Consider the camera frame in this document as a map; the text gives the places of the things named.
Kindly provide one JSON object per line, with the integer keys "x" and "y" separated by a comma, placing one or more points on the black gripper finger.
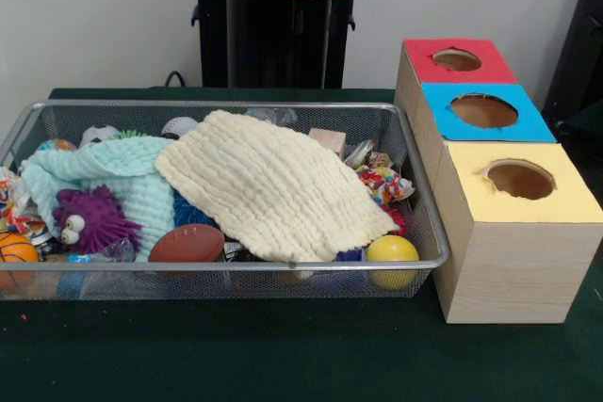
{"x": 331, "y": 13}
{"x": 298, "y": 16}

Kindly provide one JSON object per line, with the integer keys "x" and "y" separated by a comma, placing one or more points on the black and white soccer ball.
{"x": 98, "y": 135}

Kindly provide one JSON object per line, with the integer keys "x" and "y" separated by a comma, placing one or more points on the cream waffle cloth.
{"x": 273, "y": 185}

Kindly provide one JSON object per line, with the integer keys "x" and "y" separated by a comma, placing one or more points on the brown toy football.
{"x": 187, "y": 244}

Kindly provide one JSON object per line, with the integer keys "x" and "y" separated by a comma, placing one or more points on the black furniture piece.
{"x": 579, "y": 68}

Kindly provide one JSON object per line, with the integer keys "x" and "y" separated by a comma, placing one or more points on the orange toy basketball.
{"x": 16, "y": 251}

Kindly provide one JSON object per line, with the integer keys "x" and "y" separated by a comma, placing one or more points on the yellow ball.
{"x": 392, "y": 256}

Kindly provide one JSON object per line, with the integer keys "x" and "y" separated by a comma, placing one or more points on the white toy baseball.
{"x": 178, "y": 126}

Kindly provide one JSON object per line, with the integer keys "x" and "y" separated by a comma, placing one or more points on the wooden box with three holes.
{"x": 518, "y": 270}

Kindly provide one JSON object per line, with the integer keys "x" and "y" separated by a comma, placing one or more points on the mint green waffle cloth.
{"x": 132, "y": 162}

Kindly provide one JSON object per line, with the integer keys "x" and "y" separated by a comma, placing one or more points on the dark green table cloth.
{"x": 235, "y": 355}

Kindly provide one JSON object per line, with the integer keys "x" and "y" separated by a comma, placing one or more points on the purple spiky monster toy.
{"x": 96, "y": 218}

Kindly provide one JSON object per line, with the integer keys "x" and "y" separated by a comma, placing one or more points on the clear mesh bin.
{"x": 235, "y": 282}

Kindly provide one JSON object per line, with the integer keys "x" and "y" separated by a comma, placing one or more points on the clear plastic bottle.
{"x": 278, "y": 115}

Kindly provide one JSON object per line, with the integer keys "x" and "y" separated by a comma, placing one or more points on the small wooden block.
{"x": 327, "y": 139}

